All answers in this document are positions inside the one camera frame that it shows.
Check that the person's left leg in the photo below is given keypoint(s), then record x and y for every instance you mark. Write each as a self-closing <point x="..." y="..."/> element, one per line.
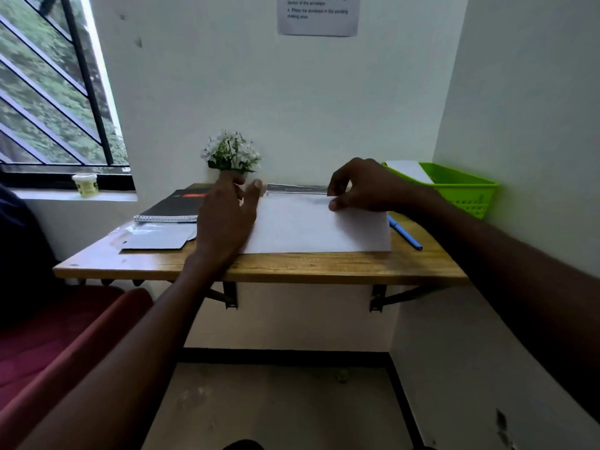
<point x="244" y="446"/>

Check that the black window grille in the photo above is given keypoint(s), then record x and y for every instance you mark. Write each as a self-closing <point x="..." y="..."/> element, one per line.
<point x="89" y="88"/>

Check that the white flower plant in pot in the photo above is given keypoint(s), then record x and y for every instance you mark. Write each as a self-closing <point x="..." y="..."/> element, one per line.
<point x="232" y="152"/>

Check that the white window sill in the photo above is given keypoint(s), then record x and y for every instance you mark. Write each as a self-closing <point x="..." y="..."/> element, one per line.
<point x="75" y="195"/>

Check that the small cream jar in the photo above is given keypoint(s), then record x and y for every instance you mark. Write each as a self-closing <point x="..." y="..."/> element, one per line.
<point x="86" y="186"/>

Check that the paper notice sheet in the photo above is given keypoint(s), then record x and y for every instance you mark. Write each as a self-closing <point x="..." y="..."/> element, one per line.
<point x="318" y="16"/>

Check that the black backpack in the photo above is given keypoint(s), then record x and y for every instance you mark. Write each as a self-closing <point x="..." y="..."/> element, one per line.
<point x="23" y="257"/>

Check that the person's left forearm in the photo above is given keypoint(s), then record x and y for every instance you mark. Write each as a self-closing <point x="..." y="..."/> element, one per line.
<point x="122" y="360"/>

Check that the stack of white envelopes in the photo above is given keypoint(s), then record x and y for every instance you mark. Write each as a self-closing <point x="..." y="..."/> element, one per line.
<point x="159" y="238"/>

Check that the maroon mattress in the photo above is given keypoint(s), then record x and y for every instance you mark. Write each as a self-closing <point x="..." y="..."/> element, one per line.
<point x="47" y="351"/>

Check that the person's right hand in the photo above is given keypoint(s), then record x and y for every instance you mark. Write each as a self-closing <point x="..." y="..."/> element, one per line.
<point x="375" y="187"/>

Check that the green plastic basket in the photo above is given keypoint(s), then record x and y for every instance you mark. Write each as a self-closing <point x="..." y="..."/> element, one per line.
<point x="464" y="192"/>

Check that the black table bracket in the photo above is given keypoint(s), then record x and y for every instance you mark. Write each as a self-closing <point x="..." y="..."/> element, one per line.
<point x="229" y="295"/>
<point x="377" y="297"/>

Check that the black spiral notebook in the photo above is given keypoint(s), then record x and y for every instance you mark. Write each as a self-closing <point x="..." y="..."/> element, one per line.
<point x="178" y="208"/>

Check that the person's left hand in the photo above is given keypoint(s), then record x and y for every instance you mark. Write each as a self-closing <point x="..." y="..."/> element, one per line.
<point x="225" y="224"/>

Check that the blue pen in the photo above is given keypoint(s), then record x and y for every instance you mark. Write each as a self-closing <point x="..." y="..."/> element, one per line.
<point x="405" y="234"/>

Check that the white envelope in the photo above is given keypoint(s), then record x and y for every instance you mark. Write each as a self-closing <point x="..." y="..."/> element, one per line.
<point x="410" y="171"/>
<point x="318" y="229"/>

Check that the person's right forearm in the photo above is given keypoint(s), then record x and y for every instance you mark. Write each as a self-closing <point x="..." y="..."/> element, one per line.
<point x="515" y="276"/>

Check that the grey lined printed document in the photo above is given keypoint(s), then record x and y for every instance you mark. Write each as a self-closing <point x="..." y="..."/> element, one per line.
<point x="295" y="189"/>

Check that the clear plastic sleeve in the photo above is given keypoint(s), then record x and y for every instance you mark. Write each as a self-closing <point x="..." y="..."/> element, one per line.
<point x="122" y="231"/>

